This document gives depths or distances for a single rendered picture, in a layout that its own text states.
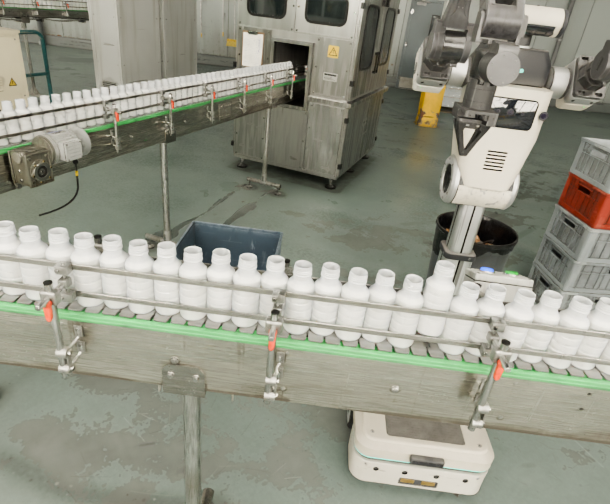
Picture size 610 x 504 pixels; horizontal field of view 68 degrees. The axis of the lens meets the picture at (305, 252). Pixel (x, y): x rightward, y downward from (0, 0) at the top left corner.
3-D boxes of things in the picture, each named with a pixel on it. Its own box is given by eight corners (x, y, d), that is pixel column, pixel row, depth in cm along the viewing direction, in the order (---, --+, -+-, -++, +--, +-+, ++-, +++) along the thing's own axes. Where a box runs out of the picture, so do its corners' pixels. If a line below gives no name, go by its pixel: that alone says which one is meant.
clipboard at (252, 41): (241, 65, 449) (243, 29, 434) (262, 69, 442) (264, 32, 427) (239, 65, 445) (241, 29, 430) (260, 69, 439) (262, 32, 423)
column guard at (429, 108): (416, 125, 799) (430, 58, 747) (412, 120, 834) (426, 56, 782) (438, 128, 799) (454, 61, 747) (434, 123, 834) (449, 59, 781)
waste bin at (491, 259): (417, 335, 268) (444, 239, 238) (408, 293, 308) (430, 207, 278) (494, 345, 268) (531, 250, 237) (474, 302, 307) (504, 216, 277)
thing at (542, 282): (549, 319, 298) (562, 291, 288) (521, 286, 334) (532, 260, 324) (636, 326, 303) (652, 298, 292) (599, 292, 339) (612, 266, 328)
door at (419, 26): (395, 88, 1196) (412, -3, 1096) (394, 87, 1204) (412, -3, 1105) (433, 92, 1194) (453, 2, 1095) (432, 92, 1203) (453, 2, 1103)
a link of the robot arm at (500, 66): (524, 14, 85) (477, 8, 85) (549, 13, 75) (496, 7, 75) (504, 81, 90) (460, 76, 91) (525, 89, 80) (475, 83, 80)
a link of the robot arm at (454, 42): (455, 42, 127) (436, 39, 127) (467, 22, 117) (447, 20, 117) (451, 74, 127) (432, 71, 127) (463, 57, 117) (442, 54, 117)
